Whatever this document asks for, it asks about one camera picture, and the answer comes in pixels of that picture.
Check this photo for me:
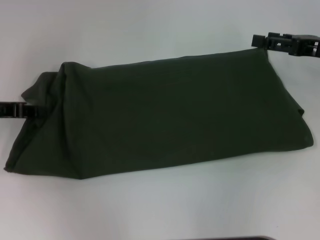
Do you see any dark rounded robot base edge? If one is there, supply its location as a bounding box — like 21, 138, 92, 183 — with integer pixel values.
206, 236, 276, 240

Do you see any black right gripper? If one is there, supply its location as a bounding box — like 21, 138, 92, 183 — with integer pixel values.
251, 31, 320, 58

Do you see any dark green printed t-shirt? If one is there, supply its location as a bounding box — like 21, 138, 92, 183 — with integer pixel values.
3, 47, 315, 181

